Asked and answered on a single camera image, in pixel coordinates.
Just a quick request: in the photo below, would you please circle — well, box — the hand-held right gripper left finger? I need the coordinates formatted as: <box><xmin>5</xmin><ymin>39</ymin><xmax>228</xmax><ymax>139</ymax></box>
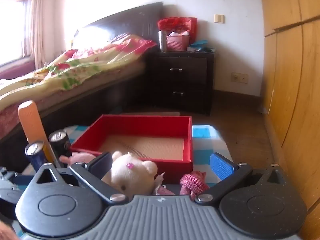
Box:
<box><xmin>31</xmin><ymin>152</ymin><xmax>129</xmax><ymax>204</ymax></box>

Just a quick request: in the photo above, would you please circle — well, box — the red cardboard box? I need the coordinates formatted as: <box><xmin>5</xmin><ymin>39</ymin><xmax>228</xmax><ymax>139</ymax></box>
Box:
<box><xmin>70</xmin><ymin>114</ymin><xmax>193</xmax><ymax>184</ymax></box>

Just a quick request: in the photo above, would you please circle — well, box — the wooden wardrobe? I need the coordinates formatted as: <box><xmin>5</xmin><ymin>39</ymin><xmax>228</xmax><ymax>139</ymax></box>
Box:
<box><xmin>257</xmin><ymin>0</ymin><xmax>320</xmax><ymax>240</ymax></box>

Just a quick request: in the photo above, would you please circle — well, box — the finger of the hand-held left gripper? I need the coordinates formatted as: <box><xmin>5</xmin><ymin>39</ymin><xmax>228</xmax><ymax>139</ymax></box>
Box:
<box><xmin>0</xmin><ymin>166</ymin><xmax>35</xmax><ymax>189</ymax></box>

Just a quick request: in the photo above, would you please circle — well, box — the blue white checkered cloth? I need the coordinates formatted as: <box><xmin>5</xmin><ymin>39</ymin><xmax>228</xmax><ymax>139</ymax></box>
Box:
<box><xmin>20</xmin><ymin>124</ymin><xmax>234</xmax><ymax>195</ymax></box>

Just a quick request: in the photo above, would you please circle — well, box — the floral blanket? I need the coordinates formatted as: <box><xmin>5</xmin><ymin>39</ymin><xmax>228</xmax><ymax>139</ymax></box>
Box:
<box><xmin>0</xmin><ymin>34</ymin><xmax>157</xmax><ymax>110</ymax></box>

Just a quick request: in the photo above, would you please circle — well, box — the dark wooden nightstand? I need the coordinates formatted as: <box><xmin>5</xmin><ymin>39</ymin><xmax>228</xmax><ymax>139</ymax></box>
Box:
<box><xmin>146</xmin><ymin>51</ymin><xmax>215</xmax><ymax>115</ymax></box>

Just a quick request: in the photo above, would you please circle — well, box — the black drink can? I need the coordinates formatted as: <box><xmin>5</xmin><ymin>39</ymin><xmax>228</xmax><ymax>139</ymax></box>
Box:
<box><xmin>49</xmin><ymin>129</ymin><xmax>73</xmax><ymax>167</ymax></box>

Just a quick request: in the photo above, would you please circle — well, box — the red gift bag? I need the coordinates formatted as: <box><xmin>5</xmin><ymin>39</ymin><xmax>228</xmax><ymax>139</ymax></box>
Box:
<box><xmin>157</xmin><ymin>17</ymin><xmax>198</xmax><ymax>45</ymax></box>

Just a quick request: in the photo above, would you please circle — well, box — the flat cardboard piece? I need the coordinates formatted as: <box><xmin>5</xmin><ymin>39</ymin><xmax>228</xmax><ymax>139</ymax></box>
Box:
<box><xmin>120</xmin><ymin>111</ymin><xmax>180</xmax><ymax>117</ymax></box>

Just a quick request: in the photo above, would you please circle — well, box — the white teddy bear plush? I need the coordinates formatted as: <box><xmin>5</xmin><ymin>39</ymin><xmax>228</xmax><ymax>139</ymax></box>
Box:
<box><xmin>101</xmin><ymin>150</ymin><xmax>175</xmax><ymax>196</ymax></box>

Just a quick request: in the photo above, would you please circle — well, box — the pink knitted item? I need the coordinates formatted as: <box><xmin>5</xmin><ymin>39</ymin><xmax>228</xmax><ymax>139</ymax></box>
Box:
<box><xmin>179</xmin><ymin>171</ymin><xmax>210</xmax><ymax>200</ymax></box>

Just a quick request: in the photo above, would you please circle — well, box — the wall power outlet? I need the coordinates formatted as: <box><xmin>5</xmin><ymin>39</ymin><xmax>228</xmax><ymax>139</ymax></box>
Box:
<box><xmin>231</xmin><ymin>72</ymin><xmax>249</xmax><ymax>83</ymax></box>

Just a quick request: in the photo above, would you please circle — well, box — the orange ribbed plastic object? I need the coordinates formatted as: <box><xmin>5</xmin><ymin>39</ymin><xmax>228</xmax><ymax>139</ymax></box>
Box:
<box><xmin>18</xmin><ymin>100</ymin><xmax>59</xmax><ymax>168</ymax></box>

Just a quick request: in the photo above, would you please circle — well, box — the dark wooden bed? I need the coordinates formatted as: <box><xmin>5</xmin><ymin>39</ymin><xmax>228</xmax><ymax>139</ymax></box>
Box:
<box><xmin>0</xmin><ymin>2</ymin><xmax>164</xmax><ymax>173</ymax></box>

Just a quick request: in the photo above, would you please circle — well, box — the teal item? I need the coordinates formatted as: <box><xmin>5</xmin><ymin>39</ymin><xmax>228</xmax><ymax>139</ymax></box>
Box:
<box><xmin>187</xmin><ymin>39</ymin><xmax>215</xmax><ymax>53</ymax></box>

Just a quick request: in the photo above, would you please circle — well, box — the maroon window seat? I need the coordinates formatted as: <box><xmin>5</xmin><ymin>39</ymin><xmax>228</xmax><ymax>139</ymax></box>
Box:
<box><xmin>0</xmin><ymin>60</ymin><xmax>35</xmax><ymax>80</ymax></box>

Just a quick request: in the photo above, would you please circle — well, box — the pink pig plush with glasses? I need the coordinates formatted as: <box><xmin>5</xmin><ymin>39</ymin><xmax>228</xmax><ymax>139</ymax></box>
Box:
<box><xmin>59</xmin><ymin>152</ymin><xmax>97</xmax><ymax>168</ymax></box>

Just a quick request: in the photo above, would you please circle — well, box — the window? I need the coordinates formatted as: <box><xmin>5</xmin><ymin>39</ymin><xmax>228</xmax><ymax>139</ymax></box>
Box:
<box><xmin>0</xmin><ymin>0</ymin><xmax>33</xmax><ymax>65</ymax></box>

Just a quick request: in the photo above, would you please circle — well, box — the blue drink can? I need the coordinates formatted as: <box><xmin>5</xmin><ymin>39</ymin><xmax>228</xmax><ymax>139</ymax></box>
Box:
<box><xmin>25</xmin><ymin>141</ymin><xmax>49</xmax><ymax>172</ymax></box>

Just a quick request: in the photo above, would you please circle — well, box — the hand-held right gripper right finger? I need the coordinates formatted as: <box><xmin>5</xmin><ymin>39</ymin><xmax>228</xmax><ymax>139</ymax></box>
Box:
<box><xmin>195</xmin><ymin>152</ymin><xmax>290</xmax><ymax>204</ymax></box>

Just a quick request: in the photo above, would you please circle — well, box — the metal cup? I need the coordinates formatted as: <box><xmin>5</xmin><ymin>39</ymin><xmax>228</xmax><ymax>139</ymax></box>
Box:
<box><xmin>158</xmin><ymin>30</ymin><xmax>168</xmax><ymax>53</ymax></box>

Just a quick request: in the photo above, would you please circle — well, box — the pink plastic basket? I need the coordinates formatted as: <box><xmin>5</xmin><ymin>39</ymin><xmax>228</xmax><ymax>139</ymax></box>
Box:
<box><xmin>166</xmin><ymin>34</ymin><xmax>190</xmax><ymax>52</ymax></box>

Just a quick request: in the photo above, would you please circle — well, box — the beige curtain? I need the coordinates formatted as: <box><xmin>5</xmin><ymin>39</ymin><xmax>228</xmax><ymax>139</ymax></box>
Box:
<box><xmin>24</xmin><ymin>0</ymin><xmax>59</xmax><ymax>69</ymax></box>

